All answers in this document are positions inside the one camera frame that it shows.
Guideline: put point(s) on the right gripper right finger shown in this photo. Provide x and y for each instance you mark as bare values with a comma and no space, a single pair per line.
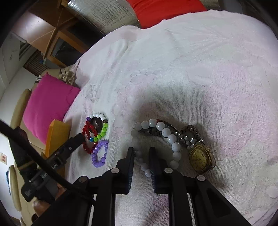
160,172

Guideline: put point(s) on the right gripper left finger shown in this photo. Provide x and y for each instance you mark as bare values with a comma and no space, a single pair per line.
124,176

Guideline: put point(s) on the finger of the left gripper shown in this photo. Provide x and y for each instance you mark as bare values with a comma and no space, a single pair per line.
70,146

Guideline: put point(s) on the person's left hand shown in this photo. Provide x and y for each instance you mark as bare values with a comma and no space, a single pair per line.
53,191

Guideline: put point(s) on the orange cardboard box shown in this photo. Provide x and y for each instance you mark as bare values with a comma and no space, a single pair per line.
58,134

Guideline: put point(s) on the gold wrist watch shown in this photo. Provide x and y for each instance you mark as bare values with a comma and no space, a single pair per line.
200,156

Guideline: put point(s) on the magenta pillow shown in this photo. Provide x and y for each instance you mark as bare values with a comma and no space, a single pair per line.
50,100

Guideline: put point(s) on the cream leather sofa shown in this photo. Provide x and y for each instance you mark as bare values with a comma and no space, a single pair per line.
17,118

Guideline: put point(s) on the beige crumpled cloth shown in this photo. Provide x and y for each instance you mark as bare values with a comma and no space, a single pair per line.
67,77

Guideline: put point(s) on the pale pink bed blanket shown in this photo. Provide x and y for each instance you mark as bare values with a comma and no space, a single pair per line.
215,70

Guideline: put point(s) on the wooden side table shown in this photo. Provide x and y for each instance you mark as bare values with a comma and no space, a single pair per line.
72,35

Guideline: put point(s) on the silver foil insulation sheet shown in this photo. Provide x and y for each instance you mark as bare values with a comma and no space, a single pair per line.
105,16

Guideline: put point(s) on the red pillow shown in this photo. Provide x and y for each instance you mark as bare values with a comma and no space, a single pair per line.
152,12

